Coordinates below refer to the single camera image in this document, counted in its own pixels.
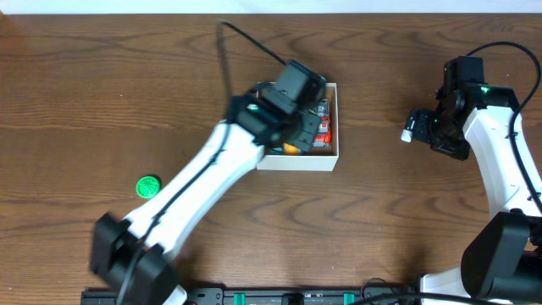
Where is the red toy fire truck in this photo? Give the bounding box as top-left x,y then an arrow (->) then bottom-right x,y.
313,99 -> 331,147

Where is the orange and blue toy fish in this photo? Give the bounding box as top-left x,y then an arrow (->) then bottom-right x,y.
270,143 -> 303,156

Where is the green round spinning top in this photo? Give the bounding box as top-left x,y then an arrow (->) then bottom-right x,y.
135,175 -> 161,200

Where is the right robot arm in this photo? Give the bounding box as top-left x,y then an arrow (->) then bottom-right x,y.
401,56 -> 541,303

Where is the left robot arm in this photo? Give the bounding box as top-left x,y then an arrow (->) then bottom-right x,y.
90,60 -> 327,304

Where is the white cardboard box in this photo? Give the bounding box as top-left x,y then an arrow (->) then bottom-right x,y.
257,83 -> 340,172

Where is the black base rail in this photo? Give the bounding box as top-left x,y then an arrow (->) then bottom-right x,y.
80,277 -> 420,305

